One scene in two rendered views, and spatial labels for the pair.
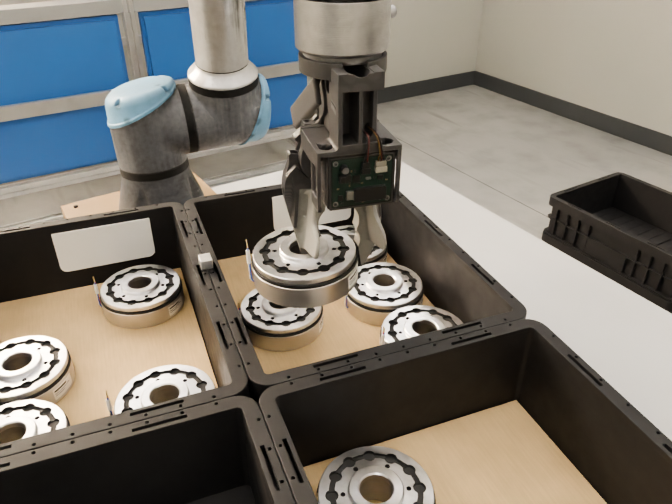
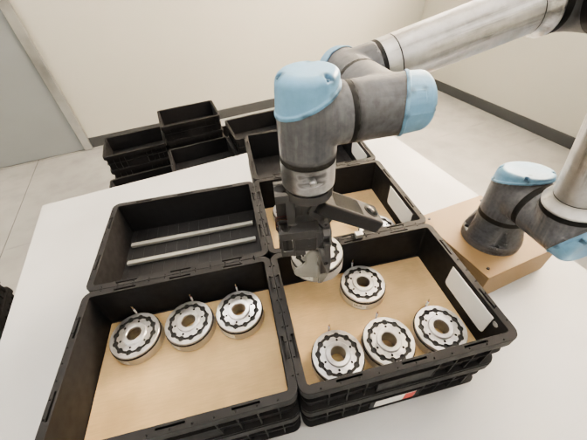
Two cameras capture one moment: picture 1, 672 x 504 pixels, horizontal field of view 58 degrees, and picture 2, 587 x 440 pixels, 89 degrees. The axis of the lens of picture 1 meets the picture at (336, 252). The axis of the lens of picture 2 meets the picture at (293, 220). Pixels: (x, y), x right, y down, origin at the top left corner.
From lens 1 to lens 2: 66 cm
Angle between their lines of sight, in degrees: 76
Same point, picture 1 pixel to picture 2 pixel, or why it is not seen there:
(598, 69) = not seen: outside the picture
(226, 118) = (537, 224)
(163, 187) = (481, 223)
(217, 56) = (560, 185)
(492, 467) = (250, 374)
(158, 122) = (503, 192)
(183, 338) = not seen: hidden behind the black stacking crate
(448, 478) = (249, 350)
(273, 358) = (334, 285)
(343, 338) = (349, 319)
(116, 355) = (340, 230)
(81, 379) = not seen: hidden behind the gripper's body
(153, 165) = (486, 209)
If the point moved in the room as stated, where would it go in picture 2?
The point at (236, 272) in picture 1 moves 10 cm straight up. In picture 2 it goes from (410, 269) to (418, 243)
